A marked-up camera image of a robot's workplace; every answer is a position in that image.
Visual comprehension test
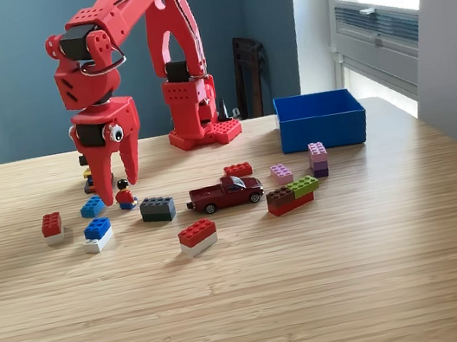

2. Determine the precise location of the pink purple brick stack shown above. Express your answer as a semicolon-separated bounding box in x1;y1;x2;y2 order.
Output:
306;140;332;180

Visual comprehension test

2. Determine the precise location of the single blue brick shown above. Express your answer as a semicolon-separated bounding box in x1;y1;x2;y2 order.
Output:
78;193;110;220

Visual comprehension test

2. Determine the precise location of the grey slatted window vent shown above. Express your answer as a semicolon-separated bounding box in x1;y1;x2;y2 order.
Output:
331;0;426;59

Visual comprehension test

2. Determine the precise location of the toy figure red shirt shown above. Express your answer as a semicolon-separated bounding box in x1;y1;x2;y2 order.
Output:
112;176;141;212

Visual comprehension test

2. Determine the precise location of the dark folded chair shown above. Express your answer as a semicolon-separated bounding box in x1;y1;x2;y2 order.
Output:
226;32;278;120

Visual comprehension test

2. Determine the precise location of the brown green red brick stack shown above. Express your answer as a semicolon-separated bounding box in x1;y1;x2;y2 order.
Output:
263;174;325;218

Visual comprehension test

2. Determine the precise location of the dark red toy pickup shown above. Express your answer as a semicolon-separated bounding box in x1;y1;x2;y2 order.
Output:
183;169;267;219

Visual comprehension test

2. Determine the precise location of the blue white brick stack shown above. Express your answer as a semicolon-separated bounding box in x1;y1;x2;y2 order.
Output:
78;215;117;255

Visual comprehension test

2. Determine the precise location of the long red white brick stack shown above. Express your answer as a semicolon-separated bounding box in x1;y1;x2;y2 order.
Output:
175;216;221;261

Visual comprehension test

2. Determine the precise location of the black table clamp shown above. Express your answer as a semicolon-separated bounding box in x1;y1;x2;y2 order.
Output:
215;95;242;125

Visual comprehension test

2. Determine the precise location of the blue plastic bin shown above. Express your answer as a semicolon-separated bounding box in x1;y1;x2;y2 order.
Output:
272;84;372;158

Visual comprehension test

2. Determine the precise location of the arm servo cable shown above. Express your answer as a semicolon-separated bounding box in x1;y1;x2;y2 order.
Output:
75;43;129;80

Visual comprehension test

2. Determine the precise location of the small red white brick stack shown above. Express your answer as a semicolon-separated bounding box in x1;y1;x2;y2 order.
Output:
38;210;68;248

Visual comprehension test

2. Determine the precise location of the yellow toy digger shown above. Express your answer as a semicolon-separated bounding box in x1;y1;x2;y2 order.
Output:
78;150;118;196

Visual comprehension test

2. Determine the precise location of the flat red brick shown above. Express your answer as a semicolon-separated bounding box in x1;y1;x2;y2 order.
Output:
222;160;254;180

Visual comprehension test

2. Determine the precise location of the grey brick stack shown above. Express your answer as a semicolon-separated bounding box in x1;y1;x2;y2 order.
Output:
138;193;178;227

